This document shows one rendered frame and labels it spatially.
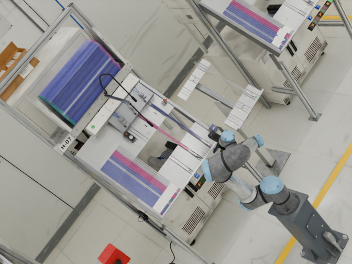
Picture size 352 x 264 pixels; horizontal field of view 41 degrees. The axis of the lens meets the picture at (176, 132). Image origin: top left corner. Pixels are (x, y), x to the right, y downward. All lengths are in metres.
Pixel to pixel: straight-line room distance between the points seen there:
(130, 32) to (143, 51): 0.25
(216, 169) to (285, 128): 1.74
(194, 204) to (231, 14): 1.45
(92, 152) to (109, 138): 0.15
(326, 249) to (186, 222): 1.09
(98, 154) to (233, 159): 1.14
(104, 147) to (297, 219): 1.32
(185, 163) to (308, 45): 1.66
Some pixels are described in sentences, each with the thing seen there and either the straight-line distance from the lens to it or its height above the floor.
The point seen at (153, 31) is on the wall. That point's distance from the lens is 5.08.
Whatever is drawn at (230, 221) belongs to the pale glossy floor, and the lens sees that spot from 3.69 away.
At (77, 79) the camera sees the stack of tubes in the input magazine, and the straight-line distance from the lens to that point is 3.04.
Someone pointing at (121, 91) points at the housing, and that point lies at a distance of 3.16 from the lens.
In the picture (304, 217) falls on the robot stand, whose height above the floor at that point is 0.46.
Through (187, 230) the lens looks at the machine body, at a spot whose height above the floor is 0.17.
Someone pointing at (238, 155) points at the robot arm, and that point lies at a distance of 2.31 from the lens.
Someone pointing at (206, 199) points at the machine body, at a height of 0.20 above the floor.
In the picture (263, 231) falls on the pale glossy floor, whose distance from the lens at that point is 3.50.
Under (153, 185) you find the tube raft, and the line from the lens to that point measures 3.07.
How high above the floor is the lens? 2.69
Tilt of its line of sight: 34 degrees down
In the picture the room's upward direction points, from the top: 44 degrees counter-clockwise
